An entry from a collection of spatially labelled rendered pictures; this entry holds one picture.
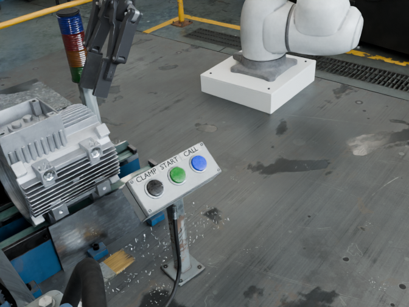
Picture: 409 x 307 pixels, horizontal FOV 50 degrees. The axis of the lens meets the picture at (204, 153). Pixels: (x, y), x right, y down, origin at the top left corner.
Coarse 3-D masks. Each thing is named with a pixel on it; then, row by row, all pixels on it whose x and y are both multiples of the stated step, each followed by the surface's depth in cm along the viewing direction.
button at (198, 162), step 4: (196, 156) 81; (200, 156) 81; (192, 160) 80; (196, 160) 81; (200, 160) 81; (204, 160) 81; (192, 164) 80; (196, 164) 80; (200, 164) 81; (204, 164) 81; (196, 168) 80; (200, 168) 80; (204, 168) 81
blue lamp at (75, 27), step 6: (60, 18) 111; (66, 18) 111; (72, 18) 111; (78, 18) 112; (60, 24) 112; (66, 24) 112; (72, 24) 112; (78, 24) 113; (60, 30) 114; (66, 30) 113; (72, 30) 113; (78, 30) 113
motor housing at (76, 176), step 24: (72, 120) 90; (96, 120) 91; (72, 144) 88; (0, 168) 93; (72, 168) 86; (96, 168) 89; (24, 192) 82; (48, 192) 83; (72, 192) 89; (24, 216) 91
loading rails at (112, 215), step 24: (120, 144) 112; (120, 168) 110; (144, 168) 106; (120, 192) 98; (0, 216) 95; (72, 216) 92; (96, 216) 96; (120, 216) 101; (0, 240) 95; (24, 240) 87; (48, 240) 91; (72, 240) 94; (96, 240) 99; (24, 264) 90; (48, 264) 94; (72, 264) 97
